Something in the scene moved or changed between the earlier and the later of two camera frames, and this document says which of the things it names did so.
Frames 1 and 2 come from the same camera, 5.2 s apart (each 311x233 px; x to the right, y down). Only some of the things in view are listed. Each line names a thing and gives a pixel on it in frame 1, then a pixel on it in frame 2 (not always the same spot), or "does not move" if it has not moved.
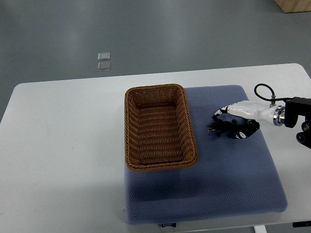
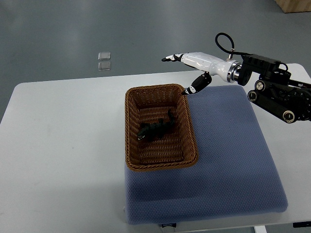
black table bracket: x=302 y=224 does not move
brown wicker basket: x=159 y=131 does not move
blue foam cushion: x=231 y=176 does not move
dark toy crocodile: x=230 y=128 → x=150 y=131
